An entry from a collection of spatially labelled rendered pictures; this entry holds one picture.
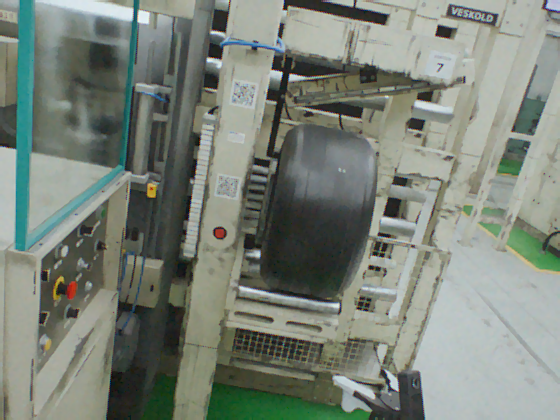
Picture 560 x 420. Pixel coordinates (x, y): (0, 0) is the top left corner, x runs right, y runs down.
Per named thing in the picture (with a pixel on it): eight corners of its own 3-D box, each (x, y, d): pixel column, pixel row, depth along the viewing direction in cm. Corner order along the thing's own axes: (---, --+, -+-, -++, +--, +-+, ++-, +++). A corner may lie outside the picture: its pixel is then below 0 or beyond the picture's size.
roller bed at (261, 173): (210, 229, 204) (222, 159, 194) (215, 217, 218) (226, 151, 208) (258, 238, 205) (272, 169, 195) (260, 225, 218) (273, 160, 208)
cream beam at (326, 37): (279, 52, 167) (288, 5, 162) (280, 50, 191) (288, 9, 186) (455, 88, 169) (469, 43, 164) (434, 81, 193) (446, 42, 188)
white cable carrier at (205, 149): (183, 255, 166) (204, 113, 150) (186, 249, 171) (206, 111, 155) (196, 257, 166) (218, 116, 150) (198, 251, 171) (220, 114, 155)
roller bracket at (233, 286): (223, 310, 158) (228, 283, 155) (236, 257, 196) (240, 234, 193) (234, 312, 159) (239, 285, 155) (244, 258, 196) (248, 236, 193)
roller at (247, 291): (233, 298, 161) (236, 286, 160) (235, 291, 165) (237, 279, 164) (339, 318, 162) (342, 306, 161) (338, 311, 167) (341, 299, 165)
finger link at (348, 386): (322, 403, 101) (365, 424, 98) (331, 378, 99) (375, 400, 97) (325, 395, 104) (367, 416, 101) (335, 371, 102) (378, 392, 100)
